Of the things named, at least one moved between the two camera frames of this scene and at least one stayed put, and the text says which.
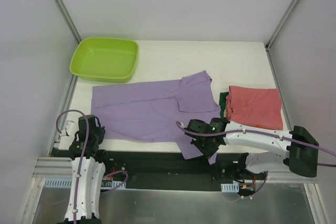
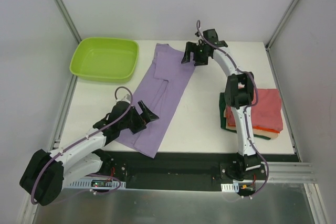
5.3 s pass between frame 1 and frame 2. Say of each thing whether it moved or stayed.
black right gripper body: moved
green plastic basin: stayed
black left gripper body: moved
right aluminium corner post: stayed
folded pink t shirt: stayed
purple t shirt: moved
